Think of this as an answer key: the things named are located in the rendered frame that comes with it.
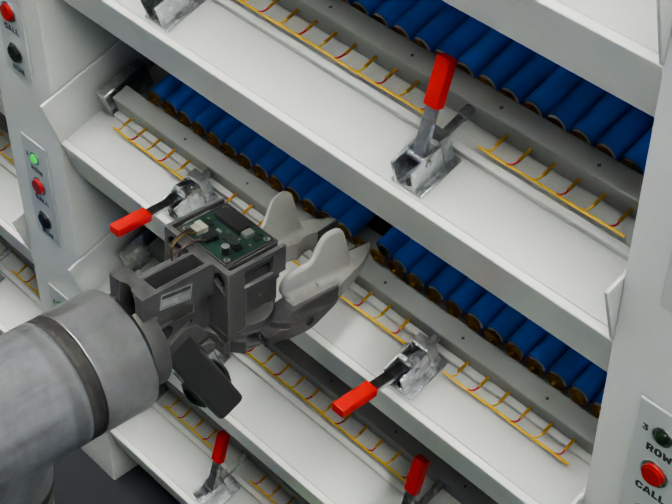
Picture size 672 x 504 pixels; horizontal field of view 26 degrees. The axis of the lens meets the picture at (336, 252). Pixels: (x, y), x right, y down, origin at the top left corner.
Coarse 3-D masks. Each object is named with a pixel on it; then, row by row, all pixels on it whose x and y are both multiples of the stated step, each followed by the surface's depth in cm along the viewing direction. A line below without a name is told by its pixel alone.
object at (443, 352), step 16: (160, 144) 128; (176, 160) 127; (224, 192) 124; (240, 208) 123; (304, 256) 118; (352, 288) 115; (384, 304) 114; (400, 320) 112; (448, 352) 110; (464, 368) 109; (512, 400) 106; (528, 416) 105; (560, 432) 104; (576, 448) 103
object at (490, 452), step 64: (128, 64) 133; (64, 128) 131; (128, 128) 131; (192, 128) 130; (128, 192) 127; (384, 256) 117; (320, 320) 115; (384, 320) 113; (448, 384) 109; (448, 448) 107; (512, 448) 105
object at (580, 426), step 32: (128, 96) 130; (160, 128) 127; (160, 160) 127; (192, 160) 126; (224, 160) 123; (256, 192) 121; (384, 288) 112; (416, 320) 111; (448, 320) 109; (480, 352) 107; (480, 384) 107; (512, 384) 105; (544, 384) 104; (544, 416) 104; (576, 416) 102
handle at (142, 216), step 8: (184, 192) 122; (168, 200) 122; (176, 200) 122; (144, 208) 121; (152, 208) 121; (160, 208) 121; (168, 208) 122; (128, 216) 120; (136, 216) 120; (144, 216) 120; (152, 216) 121; (112, 224) 119; (120, 224) 119; (128, 224) 119; (136, 224) 120; (112, 232) 119; (120, 232) 119; (128, 232) 119
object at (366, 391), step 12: (408, 360) 107; (384, 372) 107; (396, 372) 108; (360, 384) 106; (372, 384) 106; (384, 384) 107; (348, 396) 105; (360, 396) 105; (372, 396) 106; (336, 408) 105; (348, 408) 104
